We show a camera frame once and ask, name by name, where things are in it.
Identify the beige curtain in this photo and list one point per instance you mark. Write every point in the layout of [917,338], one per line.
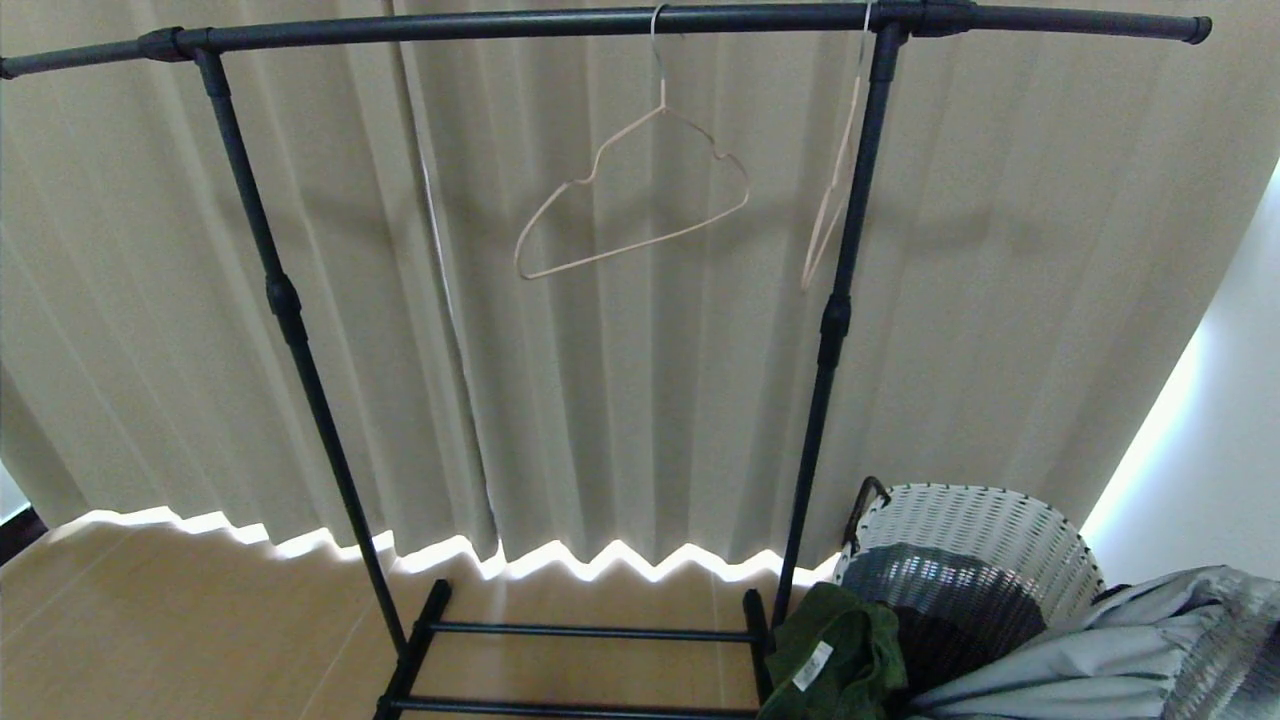
[1000,250]

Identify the black clothes rack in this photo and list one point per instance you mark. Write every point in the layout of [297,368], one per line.
[600,20]

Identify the pale grey shorts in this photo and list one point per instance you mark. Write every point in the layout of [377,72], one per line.
[1130,640]

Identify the pink clothes hanger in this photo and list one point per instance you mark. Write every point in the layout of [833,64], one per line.
[662,95]
[850,130]

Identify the dark green garment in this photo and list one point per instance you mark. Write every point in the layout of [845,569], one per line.
[840,625]

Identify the white laundry basket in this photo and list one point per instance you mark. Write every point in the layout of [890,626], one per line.
[980,530]

